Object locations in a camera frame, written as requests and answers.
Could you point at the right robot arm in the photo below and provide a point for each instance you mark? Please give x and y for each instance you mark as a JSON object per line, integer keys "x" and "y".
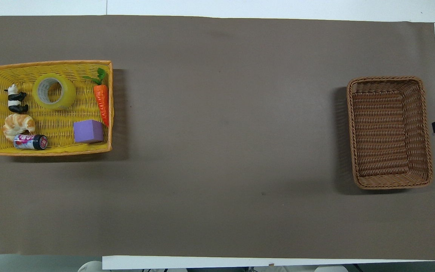
{"x": 330, "y": 269}

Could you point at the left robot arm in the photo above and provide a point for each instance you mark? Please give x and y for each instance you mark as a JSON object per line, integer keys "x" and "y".
{"x": 89, "y": 267}

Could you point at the yellow tape roll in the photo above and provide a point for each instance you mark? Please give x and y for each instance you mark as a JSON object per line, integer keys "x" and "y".
{"x": 66, "y": 92}

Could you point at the yellow woven basket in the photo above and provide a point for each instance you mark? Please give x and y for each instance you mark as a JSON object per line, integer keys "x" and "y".
{"x": 55, "y": 126}

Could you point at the brown wicker basket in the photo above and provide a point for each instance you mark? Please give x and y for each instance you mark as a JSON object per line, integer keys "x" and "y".
{"x": 387, "y": 132}

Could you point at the toy carrot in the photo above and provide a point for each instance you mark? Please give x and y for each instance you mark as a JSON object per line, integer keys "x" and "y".
{"x": 102, "y": 100}

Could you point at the purple foam cube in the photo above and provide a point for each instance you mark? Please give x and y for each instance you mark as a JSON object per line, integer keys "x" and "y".
{"x": 88, "y": 131}

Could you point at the small printed can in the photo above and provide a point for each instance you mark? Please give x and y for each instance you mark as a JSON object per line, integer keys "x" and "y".
{"x": 30, "y": 142}

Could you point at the toy croissant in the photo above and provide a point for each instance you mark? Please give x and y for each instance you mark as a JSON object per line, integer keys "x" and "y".
{"x": 17, "y": 124}

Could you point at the panda figurine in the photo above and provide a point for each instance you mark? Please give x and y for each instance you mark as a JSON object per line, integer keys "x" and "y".
{"x": 15, "y": 100}

